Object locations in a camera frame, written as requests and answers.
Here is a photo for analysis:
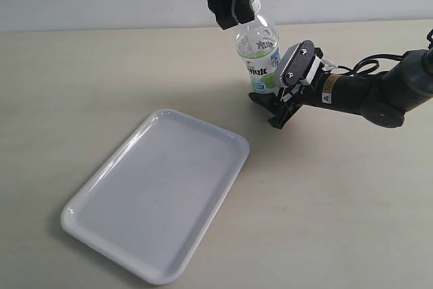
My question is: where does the clear plastic water bottle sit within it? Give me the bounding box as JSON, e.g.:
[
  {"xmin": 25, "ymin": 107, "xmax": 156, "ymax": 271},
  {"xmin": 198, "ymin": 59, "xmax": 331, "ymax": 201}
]
[{"xmin": 235, "ymin": 0, "xmax": 280, "ymax": 94}]

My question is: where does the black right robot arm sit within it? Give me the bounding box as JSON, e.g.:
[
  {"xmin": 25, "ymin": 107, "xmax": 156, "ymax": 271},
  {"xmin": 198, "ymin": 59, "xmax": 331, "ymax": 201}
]
[{"xmin": 249, "ymin": 41, "xmax": 432, "ymax": 129}]

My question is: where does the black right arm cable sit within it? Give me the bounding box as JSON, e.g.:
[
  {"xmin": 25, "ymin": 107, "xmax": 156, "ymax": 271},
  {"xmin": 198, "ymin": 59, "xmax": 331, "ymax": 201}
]
[{"xmin": 324, "ymin": 28, "xmax": 433, "ymax": 76}]

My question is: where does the white rectangular plastic tray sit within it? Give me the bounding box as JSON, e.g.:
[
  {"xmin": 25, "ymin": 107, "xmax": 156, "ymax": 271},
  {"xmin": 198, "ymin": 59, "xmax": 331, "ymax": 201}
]
[{"xmin": 60, "ymin": 109, "xmax": 250, "ymax": 285}]

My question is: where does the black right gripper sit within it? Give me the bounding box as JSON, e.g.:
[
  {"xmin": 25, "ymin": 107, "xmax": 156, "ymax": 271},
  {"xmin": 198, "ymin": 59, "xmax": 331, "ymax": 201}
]
[{"xmin": 248, "ymin": 82, "xmax": 321, "ymax": 129}]

